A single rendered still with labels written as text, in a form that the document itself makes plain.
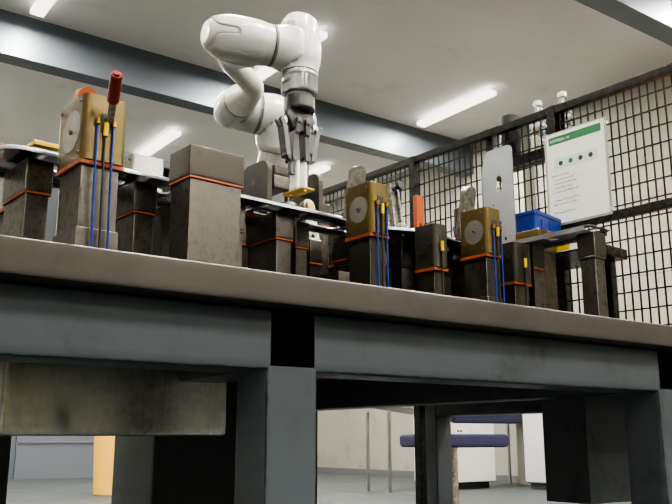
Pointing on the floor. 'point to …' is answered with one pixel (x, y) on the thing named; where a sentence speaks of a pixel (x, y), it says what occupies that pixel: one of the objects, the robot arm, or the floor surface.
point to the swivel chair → (470, 440)
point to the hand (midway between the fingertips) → (298, 176)
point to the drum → (103, 465)
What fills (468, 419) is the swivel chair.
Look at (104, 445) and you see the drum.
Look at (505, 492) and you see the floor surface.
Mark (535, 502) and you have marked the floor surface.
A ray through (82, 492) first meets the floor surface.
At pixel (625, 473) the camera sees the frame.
